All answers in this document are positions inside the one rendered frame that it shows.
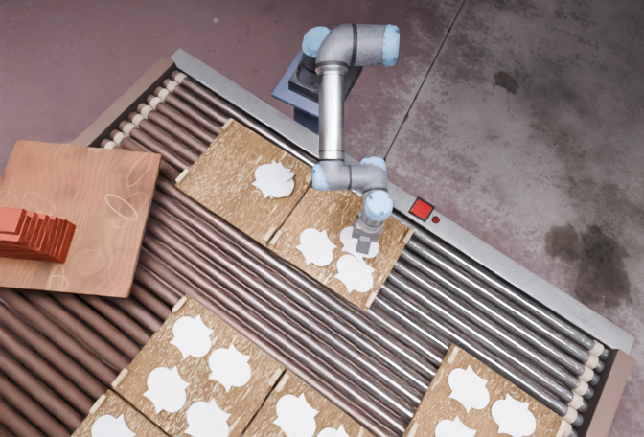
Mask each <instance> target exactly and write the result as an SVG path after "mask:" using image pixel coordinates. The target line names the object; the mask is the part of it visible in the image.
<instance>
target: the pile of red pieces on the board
mask: <svg viewBox="0 0 644 437"><path fill-rule="evenodd" d="M75 229H76V225H75V224H74V223H72V222H70V221H68V220H67V219H66V218H58V217H56V216H47V215H45V214H38V213H36V212H31V211H26V210H25V209H23V208H12V207H1V206H0V257H4V258H14V259H26V260H36V261H45V262H55V263H65V261H66V258H67V254H68V251H69V248H70V245H71V241H72V239H73V236H74V233H75Z"/></svg>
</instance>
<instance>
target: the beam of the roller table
mask: <svg viewBox="0 0 644 437"><path fill-rule="evenodd" d="M170 59H171V60H173V61H174V62H175V64H176V67H177V70H178V72H180V73H183V74H184V75H186V76H187V77H188V78H189V79H190V80H192V81H194V82H196V83H197V84H199V85H200V86H202V87H203V88H205V89H206V90H208V91H210V92H211V93H213V94H214V95H216V96H217V97H219V98H220V99H222V100H223V101H225V102H227V103H228V104H230V105H232V106H233V107H235V108H236V109H237V110H238V111H240V112H242V113H243V114H245V115H246V116H248V117H249V118H251V119H252V120H254V121H255V122H257V123H258V124H260V125H262V126H263V127H265V128H267V129H268V130H270V131H271V132H273V133H274V134H276V135H278V136H279V137H281V138H282V139H284V140H285V141H287V142H288V143H290V144H291V145H293V146H295V147H296V148H298V149H299V150H300V151H302V152H303V153H305V154H306V155H308V156H310V157H311V158H313V159H314V160H316V161H317V162H319V136H318V135H316V134H315V133H313V132H312V131H310V130H308V129H307V128H305V127H304V126H302V125H300V124H298V123H297V122H295V121H294V120H292V119H291V118H289V117H288V116H287V115H285V114H284V113H282V112H281V111H279V110H277V109H276V108H274V107H273V106H271V105H270V104H268V103H266V102H264V101H263V100H261V99H260V98H258V97H256V96H255V95H253V94H252V93H250V92H249V91H247V90H245V89H244V88H242V87H241V86H239V85H238V84H236V83H235V82H233V81H231V80H229V79H228V78H226V77H225V76H223V75H222V74H221V73H219V72H218V71H216V70H215V69H213V68H211V67H210V66H208V65H207V64H205V63H204V62H202V61H200V60H199V59H197V58H196V57H194V56H192V55H190V54H189V53H187V52H186V51H184V50H183V49H181V48H179V49H178V50H177V51H176V52H175V53H174V54H173V55H172V56H171V57H170ZM344 162H345V165H360V162H358V161H357V160H355V158H353V157H351V156H350V155H348V154H347V153H345V152H344ZM387 186H388V193H389V195H390V196H391V198H392V200H393V208H392V210H393V211H394V212H396V213H398V214H399V215H401V216H402V217H404V218H405V219H407V220H409V221H410V222H412V223H414V224H415V225H417V226H418V227H420V228H421V229H423V230H424V231H426V232H427V233H428V234H430V235H431V236H433V237H434V238H436V239H437V240H439V241H440V242H442V243H444V244H445V245H447V246H449V247H450V248H452V249H453V250H455V251H456V252H458V253H459V254H461V255H462V256H464V257H466V258H467V259H469V260H470V261H472V262H473V263H475V264H476V265H478V266H480V267H482V268H483V269H485V270H486V271H488V272H489V273H491V274H492V275H494V276H495V277H496V278H498V279H499V280H501V281H502V282H504V283H505V284H507V285H508V286H510V287H511V288H513V289H515V290H517V291H518V292H520V293H521V294H523V295H524V296H526V297H527V298H529V299H530V300H532V301H534V302H535V303H537V304H538V305H540V306H541V307H543V308H544V309H546V310H547V311H550V312H551V313H553V314H554V315H556V316H557V317H559V318H560V319H562V321H564V322H566V323H567V324H569V325H570V326H572V327H573V328H575V329H576V330H578V331H579V332H581V333H582V334H585V335H586V336H588V337H589V338H591V339H592V340H596V341H597V342H599V343H600V344H602V345H603V347H605V348H606V349H621V350H622V351H624V352H625V353H627V354H628V355H629V354H630V351H631V349H632V346H633V343H634V340H635V337H634V336H632V335H631V334H629V333H627V332H625V331H624V330H622V329H621V328H619V327H617V326H616V325H614V324H613V323H611V322H610V321H608V320H607V319H606V318H604V317H603V316H601V315H600V314H598V313H596V312H595V311H593V310H591V309H590V308H588V307H586V306H585V305H583V304H582V303H580V302H579V301H577V300H575V299H574V298H572V297H571V296H569V295H568V294H566V293H564V292H563V291H561V290H560V289H558V288H557V287H554V286H553V285H551V284H550V283H548V282H547V281H545V280H543V279H542V278H541V277H540V276H538V275H537V274H535V273H533V272H532V271H530V270H529V269H527V268H526V267H524V266H522V265H521V264H519V263H517V262H516V261H514V260H512V259H511V258H509V257H508V256H506V255H505V254H503V253H501V252H500V251H498V250H497V249H495V248H494V247H492V246H490V245H489V244H487V243H486V242H484V241H482V240H480V239H479V238H478V237H476V236H475V235H474V234H472V233H471V232H469V231H467V230H466V229H464V228H463V227H461V226H460V225H458V224H456V223H455V222H453V221H452V220H450V219H449V218H446V217H445V216H443V215H442V214H440V213H439V212H437V211H435V210H433V212H432V213H431V215H430V216H429V218H428V220H427V221H426V223H423V222H421V221H420V220H418V219H417V218H415V217H413V216H412V215H410V214H409V213H407V212H408V211H409V209H410V208H411V206H412V204H413V203H414V201H415V200H416V197H414V196H413V195H411V194H409V193H408V192H406V191H404V190H403V189H401V188H400V187H398V186H397V185H395V184H393V183H392V182H390V181H389V180H387ZM434 216H437V217H438V218H439V219H440V222H439V223H437V224H435V223H433V222H432V220H431V219H432V217H434Z"/></svg>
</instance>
